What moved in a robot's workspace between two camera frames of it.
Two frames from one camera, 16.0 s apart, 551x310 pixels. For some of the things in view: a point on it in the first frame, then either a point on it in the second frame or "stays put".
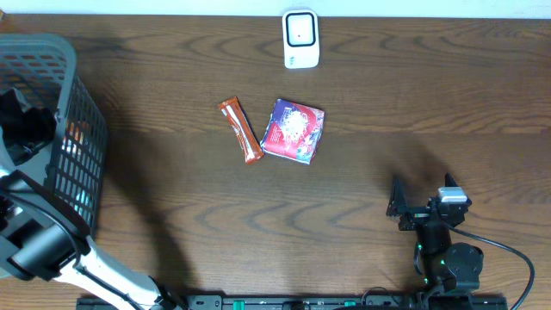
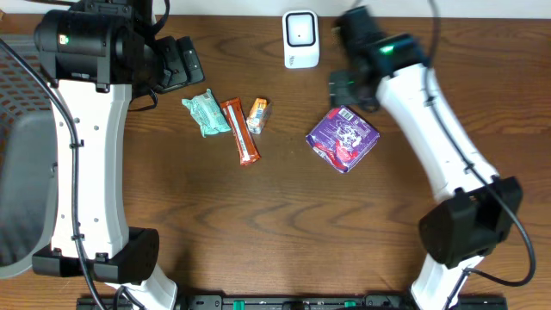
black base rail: x=291 y=303 stays put
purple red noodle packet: x=294 y=131 -> x=343 y=138
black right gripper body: x=421 y=216 -> x=340 y=89
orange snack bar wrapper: x=244 y=133 stays put
